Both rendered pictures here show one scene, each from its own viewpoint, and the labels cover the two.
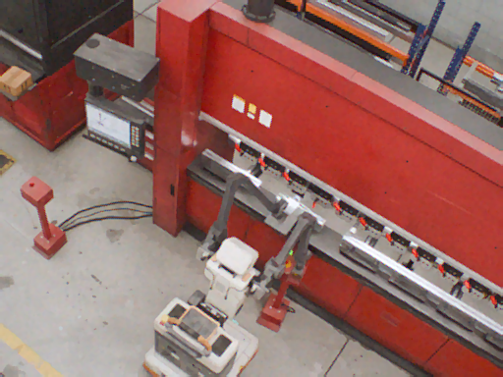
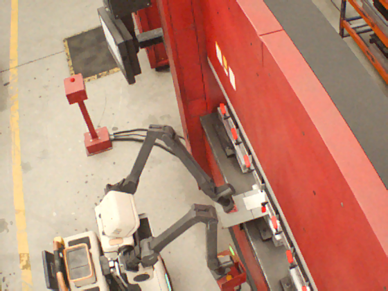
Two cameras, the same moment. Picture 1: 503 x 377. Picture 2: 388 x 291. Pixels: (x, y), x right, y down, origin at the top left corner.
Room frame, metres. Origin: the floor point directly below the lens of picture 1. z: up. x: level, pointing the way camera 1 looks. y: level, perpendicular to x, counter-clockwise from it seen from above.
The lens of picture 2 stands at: (1.57, -1.42, 3.46)
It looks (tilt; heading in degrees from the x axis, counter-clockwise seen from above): 52 degrees down; 58
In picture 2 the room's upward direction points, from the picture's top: 11 degrees counter-clockwise
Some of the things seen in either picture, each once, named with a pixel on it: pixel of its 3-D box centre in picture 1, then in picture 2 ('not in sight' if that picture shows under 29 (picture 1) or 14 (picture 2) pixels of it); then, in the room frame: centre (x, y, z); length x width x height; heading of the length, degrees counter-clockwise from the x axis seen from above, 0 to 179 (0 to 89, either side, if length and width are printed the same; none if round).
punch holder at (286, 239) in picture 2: (349, 208); (292, 233); (2.50, -0.71, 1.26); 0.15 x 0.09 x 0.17; 66
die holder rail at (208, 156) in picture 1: (231, 171); (234, 138); (2.88, 0.13, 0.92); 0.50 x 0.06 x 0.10; 66
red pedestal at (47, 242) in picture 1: (42, 216); (86, 115); (2.44, 1.54, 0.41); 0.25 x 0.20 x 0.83; 156
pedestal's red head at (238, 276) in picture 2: (291, 267); (226, 268); (2.27, -0.44, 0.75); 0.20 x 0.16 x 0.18; 75
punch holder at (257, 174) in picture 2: (299, 179); (263, 170); (2.66, -0.35, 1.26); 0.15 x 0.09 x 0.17; 66
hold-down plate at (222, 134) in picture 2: (220, 175); (223, 138); (2.84, 0.20, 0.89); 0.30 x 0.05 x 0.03; 66
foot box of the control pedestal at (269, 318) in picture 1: (273, 312); not in sight; (2.24, -0.43, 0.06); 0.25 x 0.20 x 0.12; 165
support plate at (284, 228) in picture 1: (284, 216); (240, 208); (2.52, -0.31, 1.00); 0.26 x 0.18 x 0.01; 156
